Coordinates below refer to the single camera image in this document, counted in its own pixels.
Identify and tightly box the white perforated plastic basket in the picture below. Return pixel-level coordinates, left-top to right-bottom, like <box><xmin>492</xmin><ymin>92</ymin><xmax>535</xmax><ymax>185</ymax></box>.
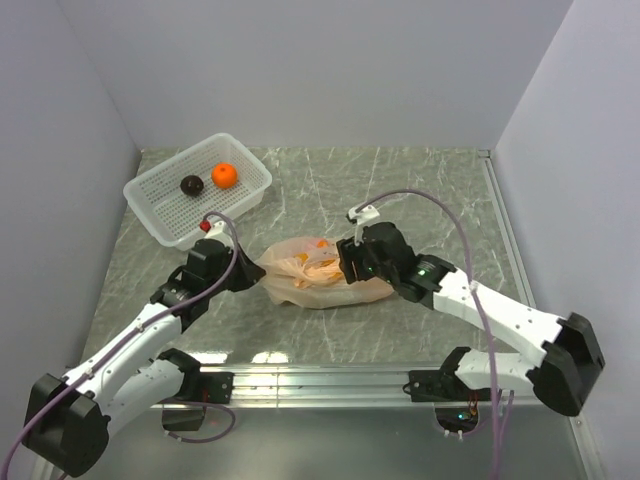
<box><xmin>123</xmin><ymin>133</ymin><xmax>272</xmax><ymax>251</ymax></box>

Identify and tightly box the translucent orange plastic bag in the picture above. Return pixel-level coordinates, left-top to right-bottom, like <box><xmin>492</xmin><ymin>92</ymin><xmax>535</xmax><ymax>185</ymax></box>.
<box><xmin>255</xmin><ymin>237</ymin><xmax>394</xmax><ymax>310</ymax></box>

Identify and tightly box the purple cable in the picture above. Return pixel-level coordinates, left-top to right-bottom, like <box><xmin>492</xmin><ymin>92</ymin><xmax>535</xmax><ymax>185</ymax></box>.
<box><xmin>0</xmin><ymin>210</ymin><xmax>241</xmax><ymax>480</ymax></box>
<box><xmin>359</xmin><ymin>188</ymin><xmax>516</xmax><ymax>480</ymax></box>

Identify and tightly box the aluminium mounting rail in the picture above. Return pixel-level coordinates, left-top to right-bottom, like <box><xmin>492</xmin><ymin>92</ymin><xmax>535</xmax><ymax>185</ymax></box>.
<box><xmin>29</xmin><ymin>364</ymin><xmax>601</xmax><ymax>480</ymax></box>

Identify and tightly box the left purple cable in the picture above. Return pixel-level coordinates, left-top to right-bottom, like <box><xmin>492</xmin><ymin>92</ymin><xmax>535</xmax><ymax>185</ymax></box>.
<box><xmin>0</xmin><ymin>210</ymin><xmax>241</xmax><ymax>480</ymax></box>

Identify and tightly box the dark purple mangosteen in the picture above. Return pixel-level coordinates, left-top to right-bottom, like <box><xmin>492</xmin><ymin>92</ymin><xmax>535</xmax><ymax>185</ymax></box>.
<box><xmin>180</xmin><ymin>175</ymin><xmax>204</xmax><ymax>197</ymax></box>

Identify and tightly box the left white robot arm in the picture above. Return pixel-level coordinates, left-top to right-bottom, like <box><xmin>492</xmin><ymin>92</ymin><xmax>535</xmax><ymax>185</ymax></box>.
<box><xmin>19</xmin><ymin>239</ymin><xmax>265</xmax><ymax>478</ymax></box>

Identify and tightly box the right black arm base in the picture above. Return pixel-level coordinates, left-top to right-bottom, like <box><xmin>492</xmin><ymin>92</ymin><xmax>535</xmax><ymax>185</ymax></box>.
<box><xmin>402</xmin><ymin>370</ymin><xmax>479</xmax><ymax>437</ymax></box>

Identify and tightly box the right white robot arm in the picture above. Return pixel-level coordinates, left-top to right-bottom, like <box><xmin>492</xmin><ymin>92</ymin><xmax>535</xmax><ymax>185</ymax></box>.
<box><xmin>337</xmin><ymin>222</ymin><xmax>605</xmax><ymax>417</ymax></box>

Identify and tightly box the orange tangerine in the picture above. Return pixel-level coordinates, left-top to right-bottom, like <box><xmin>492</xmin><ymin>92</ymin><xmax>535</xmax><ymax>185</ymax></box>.
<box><xmin>211</xmin><ymin>162</ymin><xmax>238</xmax><ymax>190</ymax></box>

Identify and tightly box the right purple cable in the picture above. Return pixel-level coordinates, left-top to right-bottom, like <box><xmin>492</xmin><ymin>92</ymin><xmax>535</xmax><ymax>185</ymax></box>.
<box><xmin>359</xmin><ymin>188</ymin><xmax>516</xmax><ymax>480</ymax></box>

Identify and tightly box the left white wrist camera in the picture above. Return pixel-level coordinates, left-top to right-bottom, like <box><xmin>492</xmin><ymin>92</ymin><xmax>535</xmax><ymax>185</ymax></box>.
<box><xmin>199</xmin><ymin>220</ymin><xmax>232</xmax><ymax>244</ymax></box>

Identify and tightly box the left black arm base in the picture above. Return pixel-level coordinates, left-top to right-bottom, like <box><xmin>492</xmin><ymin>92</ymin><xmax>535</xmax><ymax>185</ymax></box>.
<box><xmin>161</xmin><ymin>372</ymin><xmax>236</xmax><ymax>439</ymax></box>

